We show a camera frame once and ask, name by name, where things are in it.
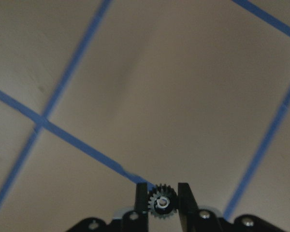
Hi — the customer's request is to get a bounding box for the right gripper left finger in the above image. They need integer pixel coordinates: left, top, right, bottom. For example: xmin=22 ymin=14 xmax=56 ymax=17
xmin=134 ymin=183 xmax=148 ymax=232

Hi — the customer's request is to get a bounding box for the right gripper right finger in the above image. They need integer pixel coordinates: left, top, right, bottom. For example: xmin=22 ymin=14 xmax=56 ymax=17
xmin=178 ymin=183 xmax=199 ymax=232

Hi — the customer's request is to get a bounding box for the black bearing gear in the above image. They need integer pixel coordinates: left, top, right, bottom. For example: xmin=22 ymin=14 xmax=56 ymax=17
xmin=147 ymin=184 xmax=177 ymax=219

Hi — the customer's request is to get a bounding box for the brown paper table mat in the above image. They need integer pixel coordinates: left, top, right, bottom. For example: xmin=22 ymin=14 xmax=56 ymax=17
xmin=0 ymin=0 xmax=290 ymax=232

